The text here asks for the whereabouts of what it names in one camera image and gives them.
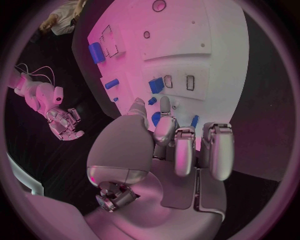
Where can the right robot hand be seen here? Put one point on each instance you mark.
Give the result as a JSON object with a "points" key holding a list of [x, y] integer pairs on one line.
{"points": [[62, 123]]}

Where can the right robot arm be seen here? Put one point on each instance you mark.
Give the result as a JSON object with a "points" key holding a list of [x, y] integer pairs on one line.
{"points": [[35, 91]]}

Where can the blue gear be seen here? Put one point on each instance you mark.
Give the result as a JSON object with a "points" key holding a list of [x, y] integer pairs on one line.
{"points": [[155, 118]]}

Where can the large blue cylinder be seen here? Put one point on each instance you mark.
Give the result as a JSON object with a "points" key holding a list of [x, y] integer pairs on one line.
{"points": [[96, 52]]}

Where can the person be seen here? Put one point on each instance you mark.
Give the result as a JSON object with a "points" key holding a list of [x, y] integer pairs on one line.
{"points": [[63, 20]]}

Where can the blue block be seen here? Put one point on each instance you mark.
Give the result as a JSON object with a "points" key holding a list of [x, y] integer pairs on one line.
{"points": [[156, 85]]}

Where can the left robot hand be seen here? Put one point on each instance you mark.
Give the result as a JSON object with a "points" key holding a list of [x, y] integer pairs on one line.
{"points": [[131, 146]]}

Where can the white task board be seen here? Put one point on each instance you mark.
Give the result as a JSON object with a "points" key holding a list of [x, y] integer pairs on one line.
{"points": [[178, 46]]}

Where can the small blue peg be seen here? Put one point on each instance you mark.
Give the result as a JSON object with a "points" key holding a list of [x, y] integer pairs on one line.
{"points": [[115, 99]]}

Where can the medium blue cylinder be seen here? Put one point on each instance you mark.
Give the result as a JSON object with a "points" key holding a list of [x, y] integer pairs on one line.
{"points": [[111, 83]]}

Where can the small blue plug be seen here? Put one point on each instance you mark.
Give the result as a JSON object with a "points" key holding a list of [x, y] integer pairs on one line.
{"points": [[152, 101]]}

